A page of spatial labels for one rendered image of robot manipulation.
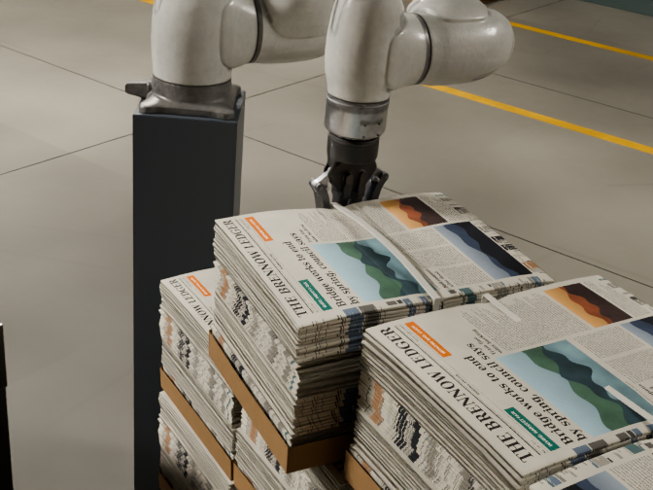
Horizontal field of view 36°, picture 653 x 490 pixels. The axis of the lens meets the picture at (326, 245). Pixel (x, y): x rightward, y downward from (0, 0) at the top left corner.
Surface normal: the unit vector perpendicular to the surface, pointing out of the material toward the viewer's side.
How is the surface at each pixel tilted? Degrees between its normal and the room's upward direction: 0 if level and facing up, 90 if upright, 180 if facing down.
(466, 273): 1
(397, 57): 90
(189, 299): 2
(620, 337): 1
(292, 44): 104
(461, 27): 47
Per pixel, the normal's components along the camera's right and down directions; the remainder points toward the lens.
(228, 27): 0.50, 0.33
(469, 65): 0.45, 0.57
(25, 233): 0.08, -0.89
